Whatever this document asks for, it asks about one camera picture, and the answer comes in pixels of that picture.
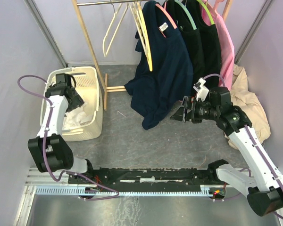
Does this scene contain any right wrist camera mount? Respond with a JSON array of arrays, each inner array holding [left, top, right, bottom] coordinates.
[[193, 78, 209, 102]]

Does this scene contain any black t shirt left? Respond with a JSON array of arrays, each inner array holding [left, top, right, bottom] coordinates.
[[164, 0, 205, 84]]

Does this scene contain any cream laundry basket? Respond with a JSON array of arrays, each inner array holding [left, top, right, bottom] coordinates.
[[44, 66, 103, 142]]

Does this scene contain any white t shirt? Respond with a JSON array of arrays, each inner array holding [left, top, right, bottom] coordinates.
[[63, 103, 94, 131]]

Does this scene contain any pink t shirt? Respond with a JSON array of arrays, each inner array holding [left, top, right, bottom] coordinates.
[[203, 0, 235, 90]]

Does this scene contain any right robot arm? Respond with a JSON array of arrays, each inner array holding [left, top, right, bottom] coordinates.
[[171, 87, 283, 219]]

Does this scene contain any black t shirt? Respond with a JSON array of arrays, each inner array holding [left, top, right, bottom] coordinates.
[[183, 0, 221, 77], [164, 0, 205, 84]]

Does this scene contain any navy blue t shirt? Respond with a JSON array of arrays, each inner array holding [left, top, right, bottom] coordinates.
[[125, 0, 193, 130]]

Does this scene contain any wooden clothes rack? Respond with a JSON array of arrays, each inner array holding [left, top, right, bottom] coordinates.
[[71, 0, 234, 111]]

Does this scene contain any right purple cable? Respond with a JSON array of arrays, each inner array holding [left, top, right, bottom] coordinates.
[[202, 73, 283, 221]]

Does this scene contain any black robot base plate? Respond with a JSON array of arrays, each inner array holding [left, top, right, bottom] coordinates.
[[68, 168, 225, 192]]

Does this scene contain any yellow hanger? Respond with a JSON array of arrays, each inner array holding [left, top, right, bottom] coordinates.
[[135, 2, 153, 72]]

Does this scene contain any lime green hanger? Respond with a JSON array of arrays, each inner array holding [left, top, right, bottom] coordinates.
[[197, 0, 215, 25]]

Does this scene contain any beige garment on floor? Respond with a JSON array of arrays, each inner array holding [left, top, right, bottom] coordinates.
[[221, 64, 271, 143]]

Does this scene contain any pink hanger far right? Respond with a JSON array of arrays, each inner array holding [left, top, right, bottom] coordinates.
[[212, 0, 227, 14]]

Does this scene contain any black t shirt right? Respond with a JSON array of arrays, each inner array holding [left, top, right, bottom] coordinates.
[[183, 0, 221, 77]]

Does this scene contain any white slotted cable duct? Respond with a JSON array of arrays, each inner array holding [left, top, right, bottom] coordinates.
[[35, 186, 213, 197]]

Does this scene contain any pink hanger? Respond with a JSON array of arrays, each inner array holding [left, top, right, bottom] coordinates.
[[153, 2, 177, 41], [212, 0, 227, 14]]

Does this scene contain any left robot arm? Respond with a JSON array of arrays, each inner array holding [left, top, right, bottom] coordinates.
[[28, 73, 95, 184]]

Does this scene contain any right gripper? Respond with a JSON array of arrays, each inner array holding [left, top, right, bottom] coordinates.
[[169, 96, 219, 124]]

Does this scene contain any white plastic hanger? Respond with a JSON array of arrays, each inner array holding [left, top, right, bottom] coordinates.
[[102, 3, 128, 57]]

